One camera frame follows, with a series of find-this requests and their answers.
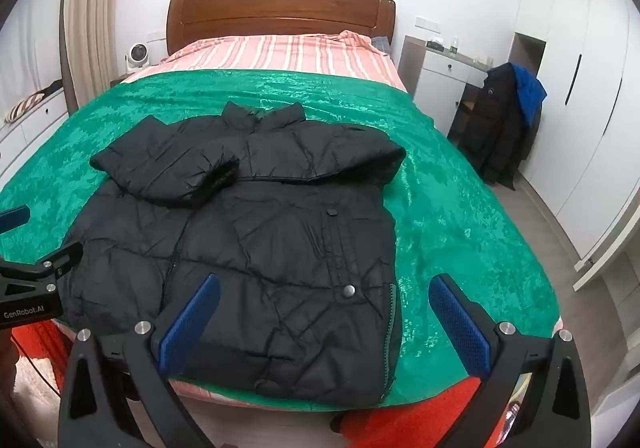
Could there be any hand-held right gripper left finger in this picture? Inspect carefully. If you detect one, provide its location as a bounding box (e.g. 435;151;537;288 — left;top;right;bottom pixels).
59;273;222;448

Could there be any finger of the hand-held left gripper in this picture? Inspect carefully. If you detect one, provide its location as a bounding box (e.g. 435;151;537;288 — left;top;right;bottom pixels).
0;240;84;279
0;207;32;231

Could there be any wooden bed headboard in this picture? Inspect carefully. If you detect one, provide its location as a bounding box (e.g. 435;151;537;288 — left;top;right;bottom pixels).
166;0;397;59

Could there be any green velvet blanket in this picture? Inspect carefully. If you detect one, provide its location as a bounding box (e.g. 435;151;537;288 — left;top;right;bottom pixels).
0;69;563;411

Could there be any white low drawer cabinet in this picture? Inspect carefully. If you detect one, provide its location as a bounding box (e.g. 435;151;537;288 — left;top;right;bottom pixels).
0;86;68;179

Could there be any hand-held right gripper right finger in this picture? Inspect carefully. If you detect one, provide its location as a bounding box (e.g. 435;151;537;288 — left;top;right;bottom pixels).
429;273;598;448

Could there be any orange fleece clothing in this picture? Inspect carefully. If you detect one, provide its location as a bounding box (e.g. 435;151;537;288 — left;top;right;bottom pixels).
10;318;511;448

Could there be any beige curtain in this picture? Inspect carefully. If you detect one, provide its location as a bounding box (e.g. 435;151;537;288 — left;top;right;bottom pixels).
61;0;122;111

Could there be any small white fan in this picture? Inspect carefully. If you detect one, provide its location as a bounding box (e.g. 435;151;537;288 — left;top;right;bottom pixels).
125;44;147;76

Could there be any blue garment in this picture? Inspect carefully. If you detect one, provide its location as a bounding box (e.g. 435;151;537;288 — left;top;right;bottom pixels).
514;65;547;125

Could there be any white wardrobe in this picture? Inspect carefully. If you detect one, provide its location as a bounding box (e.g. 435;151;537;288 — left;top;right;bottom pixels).
515;0;640;261

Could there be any pink striped bedsheet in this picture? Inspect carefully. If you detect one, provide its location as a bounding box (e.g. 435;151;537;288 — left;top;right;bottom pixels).
120;30;407;91

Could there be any black puffer jacket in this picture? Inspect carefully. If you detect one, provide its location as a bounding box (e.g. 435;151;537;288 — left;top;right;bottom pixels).
62;100;407;404

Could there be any striped cushion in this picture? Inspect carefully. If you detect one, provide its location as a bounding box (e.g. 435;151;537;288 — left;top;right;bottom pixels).
4;95;46;123

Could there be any white bedside dresser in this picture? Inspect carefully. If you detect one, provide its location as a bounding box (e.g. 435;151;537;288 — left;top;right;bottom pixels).
402;35;493;129

